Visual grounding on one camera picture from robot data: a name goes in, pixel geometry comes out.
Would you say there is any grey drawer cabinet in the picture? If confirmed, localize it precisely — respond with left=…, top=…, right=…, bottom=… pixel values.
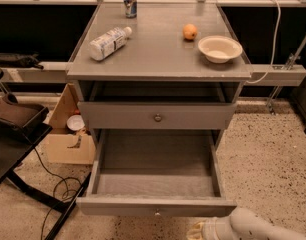
left=66, top=2, right=253, bottom=142

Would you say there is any black object on rail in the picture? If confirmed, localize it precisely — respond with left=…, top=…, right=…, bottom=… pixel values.
left=0, top=53, right=44, bottom=70

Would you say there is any blue energy drink can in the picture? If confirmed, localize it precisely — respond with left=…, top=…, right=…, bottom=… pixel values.
left=123, top=0, right=137, bottom=18

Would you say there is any clear plastic water bottle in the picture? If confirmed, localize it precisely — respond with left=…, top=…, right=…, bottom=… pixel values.
left=89, top=27, right=132, bottom=61

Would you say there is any grey drawer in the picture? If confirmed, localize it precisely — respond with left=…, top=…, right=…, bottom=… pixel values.
left=77, top=130, right=236, bottom=217
left=77, top=85, right=237, bottom=131

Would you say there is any cardboard box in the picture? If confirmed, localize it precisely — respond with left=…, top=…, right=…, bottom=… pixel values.
left=44, top=84, right=95, bottom=164

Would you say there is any black chair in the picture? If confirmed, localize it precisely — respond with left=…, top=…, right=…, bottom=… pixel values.
left=0, top=68, right=91, bottom=240

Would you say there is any grey top drawer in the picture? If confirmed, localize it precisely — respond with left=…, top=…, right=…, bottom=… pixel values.
left=77, top=85, right=237, bottom=131

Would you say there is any orange fruit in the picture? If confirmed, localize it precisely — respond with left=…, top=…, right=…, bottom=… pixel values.
left=182, top=24, right=198, bottom=40

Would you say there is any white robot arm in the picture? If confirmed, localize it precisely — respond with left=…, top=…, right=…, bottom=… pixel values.
left=186, top=207, right=306, bottom=240

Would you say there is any white paper bowl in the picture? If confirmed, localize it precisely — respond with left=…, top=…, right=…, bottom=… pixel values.
left=198, top=36, right=243, bottom=64

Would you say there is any white hanging cable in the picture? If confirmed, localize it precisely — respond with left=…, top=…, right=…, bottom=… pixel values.
left=245, top=0, right=283, bottom=85

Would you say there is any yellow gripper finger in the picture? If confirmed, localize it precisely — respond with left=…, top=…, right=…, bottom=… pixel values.
left=186, top=222, right=205, bottom=240

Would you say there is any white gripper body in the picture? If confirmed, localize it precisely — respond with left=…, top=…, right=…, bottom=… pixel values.
left=202, top=217, right=232, bottom=240

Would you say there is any white bowl in box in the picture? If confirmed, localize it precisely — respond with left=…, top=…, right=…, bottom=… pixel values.
left=66, top=115, right=85, bottom=131

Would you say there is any black floor cable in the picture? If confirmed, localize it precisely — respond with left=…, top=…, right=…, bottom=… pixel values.
left=32, top=146, right=83, bottom=240

